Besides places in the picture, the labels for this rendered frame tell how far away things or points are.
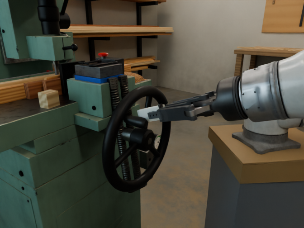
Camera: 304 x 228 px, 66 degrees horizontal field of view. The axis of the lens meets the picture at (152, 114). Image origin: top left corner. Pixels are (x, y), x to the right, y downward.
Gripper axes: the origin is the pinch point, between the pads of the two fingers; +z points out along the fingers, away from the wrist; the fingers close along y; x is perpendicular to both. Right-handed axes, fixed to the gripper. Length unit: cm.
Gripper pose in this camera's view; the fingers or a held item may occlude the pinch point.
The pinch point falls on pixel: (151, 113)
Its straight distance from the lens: 51.7
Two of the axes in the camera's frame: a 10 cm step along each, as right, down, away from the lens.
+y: -5.6, 2.9, -7.8
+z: -7.8, 1.4, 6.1
